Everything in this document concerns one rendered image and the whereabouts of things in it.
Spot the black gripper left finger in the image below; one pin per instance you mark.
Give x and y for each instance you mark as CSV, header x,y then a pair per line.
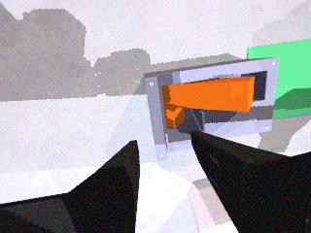
x,y
105,202

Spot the orange l-shaped part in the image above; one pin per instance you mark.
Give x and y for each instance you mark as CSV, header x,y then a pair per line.
x,y
226,94

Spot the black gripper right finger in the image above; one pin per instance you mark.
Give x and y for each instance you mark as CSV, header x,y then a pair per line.
x,y
262,191

